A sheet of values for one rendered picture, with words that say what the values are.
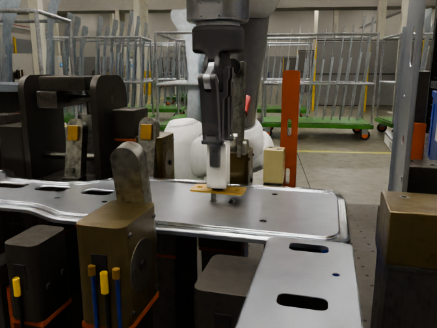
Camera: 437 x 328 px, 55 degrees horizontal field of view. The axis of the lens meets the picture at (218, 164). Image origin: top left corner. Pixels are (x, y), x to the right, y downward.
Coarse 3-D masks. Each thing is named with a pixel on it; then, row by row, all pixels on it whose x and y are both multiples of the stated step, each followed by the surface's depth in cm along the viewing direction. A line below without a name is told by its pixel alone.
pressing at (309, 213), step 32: (0, 192) 71; (32, 192) 71; (64, 192) 71; (160, 192) 71; (192, 192) 71; (256, 192) 71; (288, 192) 71; (320, 192) 71; (160, 224) 58; (192, 224) 57; (224, 224) 57; (256, 224) 57; (288, 224) 57; (320, 224) 57
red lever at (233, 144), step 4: (248, 96) 87; (248, 100) 87; (248, 104) 86; (248, 108) 86; (236, 136) 79; (236, 140) 79; (232, 144) 78; (236, 144) 78; (232, 148) 78; (236, 148) 78
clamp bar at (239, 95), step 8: (232, 64) 74; (240, 64) 74; (240, 72) 77; (240, 80) 76; (240, 88) 76; (240, 96) 77; (240, 104) 77; (240, 112) 77; (240, 120) 77; (232, 128) 78; (240, 128) 77; (240, 136) 77; (240, 144) 77; (240, 152) 77
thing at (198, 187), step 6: (192, 186) 67; (198, 186) 67; (204, 186) 67; (228, 186) 67; (234, 186) 67; (204, 192) 65; (210, 192) 64; (216, 192) 64; (222, 192) 64; (228, 192) 64; (234, 192) 64; (240, 192) 64
